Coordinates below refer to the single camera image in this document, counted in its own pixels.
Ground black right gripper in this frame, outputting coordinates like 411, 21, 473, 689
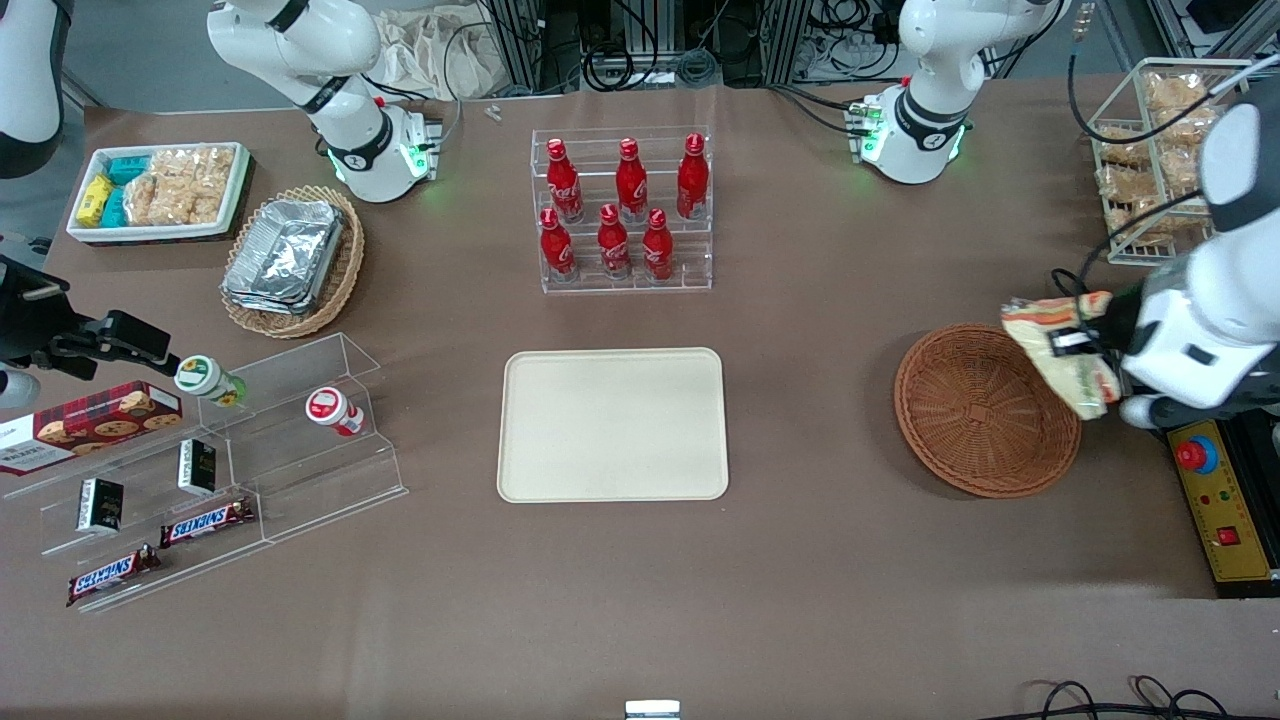
0, 255, 182, 382

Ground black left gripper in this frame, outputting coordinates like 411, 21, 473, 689
1047, 283, 1147, 367

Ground triangular sandwich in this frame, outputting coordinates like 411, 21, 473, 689
1001, 290, 1122, 421

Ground white rectangular snack tray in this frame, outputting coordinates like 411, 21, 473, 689
66, 142, 252, 245

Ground brown round wicker basket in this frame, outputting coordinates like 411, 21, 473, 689
893, 322, 1083, 499

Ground light oval wicker basket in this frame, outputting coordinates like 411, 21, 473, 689
220, 185, 366, 339

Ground beige plastic tray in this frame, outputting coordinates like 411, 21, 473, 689
497, 347, 730, 503

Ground red chocolate chip cookie box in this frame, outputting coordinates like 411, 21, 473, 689
0, 380, 185, 477

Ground green lid yogurt bottle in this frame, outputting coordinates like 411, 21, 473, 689
174, 355, 248, 408

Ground small black box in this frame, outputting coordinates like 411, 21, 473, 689
178, 438, 218, 497
77, 478, 125, 534

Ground clear bag fried snacks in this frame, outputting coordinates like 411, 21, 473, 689
1155, 105, 1219, 191
1095, 165, 1166, 243
1145, 70, 1217, 111
1095, 125, 1151, 167

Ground yellow snack packet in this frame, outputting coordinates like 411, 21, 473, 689
77, 174, 116, 227

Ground red emergency stop button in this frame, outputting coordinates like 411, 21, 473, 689
1175, 435, 1220, 476

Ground clear bag rice crackers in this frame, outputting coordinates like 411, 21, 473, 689
150, 146, 237, 183
124, 174, 223, 227

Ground silver foil container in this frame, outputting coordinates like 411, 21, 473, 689
222, 285, 319, 317
225, 198, 347, 301

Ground clear acrylic step shelf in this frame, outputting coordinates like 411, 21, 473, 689
0, 400, 271, 614
193, 332, 409, 547

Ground brown Snickers bar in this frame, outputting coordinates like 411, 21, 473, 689
67, 545, 163, 608
160, 497, 256, 549

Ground yellow black control box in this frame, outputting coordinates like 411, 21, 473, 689
1165, 405, 1280, 601

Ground red lid yogurt bottle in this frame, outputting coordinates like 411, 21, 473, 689
305, 387, 366, 438

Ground clear acrylic bottle rack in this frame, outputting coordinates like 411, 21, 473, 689
530, 126, 714, 294

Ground red cola bottle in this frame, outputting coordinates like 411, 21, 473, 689
545, 138, 586, 224
641, 208, 675, 282
597, 204, 633, 280
615, 138, 649, 224
676, 132, 711, 221
539, 207, 578, 283

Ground beige cloth bag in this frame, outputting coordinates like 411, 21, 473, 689
375, 8, 513, 102

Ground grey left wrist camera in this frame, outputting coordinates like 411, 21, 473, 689
1119, 393, 1172, 432

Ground white wire basket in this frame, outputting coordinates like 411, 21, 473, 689
1085, 57, 1257, 267

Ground black arm cable long loop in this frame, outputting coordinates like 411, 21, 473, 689
1066, 18, 1280, 143

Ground black cables at left base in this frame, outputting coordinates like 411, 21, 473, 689
768, 82, 873, 137

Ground black floor cables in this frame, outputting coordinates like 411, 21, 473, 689
1000, 677, 1280, 720

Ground black cable at right base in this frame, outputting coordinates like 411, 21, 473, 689
360, 73, 433, 107

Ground aluminium frame post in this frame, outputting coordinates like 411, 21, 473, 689
783, 0, 819, 83
488, 0, 547, 97

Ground black background cable bundle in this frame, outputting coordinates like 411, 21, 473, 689
545, 0, 791, 93

